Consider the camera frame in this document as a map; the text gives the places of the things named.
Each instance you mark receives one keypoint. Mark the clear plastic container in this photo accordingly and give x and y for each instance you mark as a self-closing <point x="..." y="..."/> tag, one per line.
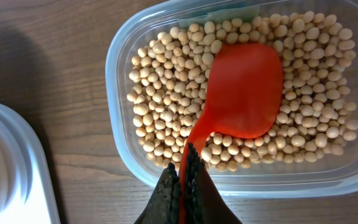
<point x="329" y="176"/>

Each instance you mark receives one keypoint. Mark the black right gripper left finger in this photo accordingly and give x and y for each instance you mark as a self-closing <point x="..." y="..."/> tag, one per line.
<point x="164" y="204"/>

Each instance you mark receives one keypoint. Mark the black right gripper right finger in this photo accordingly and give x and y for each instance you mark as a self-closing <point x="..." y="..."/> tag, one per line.
<point x="203" y="203"/>

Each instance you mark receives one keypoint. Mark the red plastic scoop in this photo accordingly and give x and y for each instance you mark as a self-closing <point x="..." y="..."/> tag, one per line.
<point x="243" y="97"/>

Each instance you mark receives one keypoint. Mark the soybeans pile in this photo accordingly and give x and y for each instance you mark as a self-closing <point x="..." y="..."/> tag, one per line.
<point x="171" y="76"/>

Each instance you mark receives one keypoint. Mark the white digital kitchen scale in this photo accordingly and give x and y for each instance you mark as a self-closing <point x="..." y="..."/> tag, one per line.
<point x="26" y="191"/>

